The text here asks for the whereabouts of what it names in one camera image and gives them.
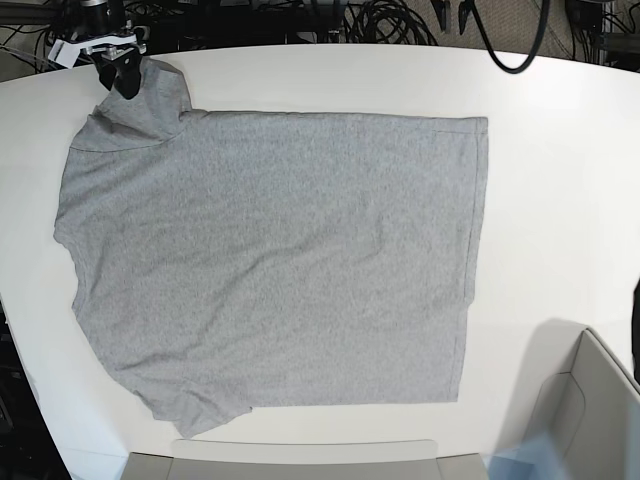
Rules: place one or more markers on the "blue cloth bottom corner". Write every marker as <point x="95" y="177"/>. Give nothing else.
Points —
<point x="530" y="457"/>

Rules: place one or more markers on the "grey T-shirt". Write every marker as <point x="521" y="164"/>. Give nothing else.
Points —
<point x="228" y="261"/>

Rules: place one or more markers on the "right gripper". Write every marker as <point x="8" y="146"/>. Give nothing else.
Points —
<point x="126" y="75"/>

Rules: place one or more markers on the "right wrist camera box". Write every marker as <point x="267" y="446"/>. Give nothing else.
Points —
<point x="64" y="54"/>

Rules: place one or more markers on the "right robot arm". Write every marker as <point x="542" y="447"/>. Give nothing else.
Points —
<point x="100" y="18"/>

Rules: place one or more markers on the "white bin right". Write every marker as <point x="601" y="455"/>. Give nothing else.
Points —
<point x="585" y="424"/>

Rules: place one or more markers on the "grey bin bottom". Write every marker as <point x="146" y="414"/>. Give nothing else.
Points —
<point x="191" y="459"/>

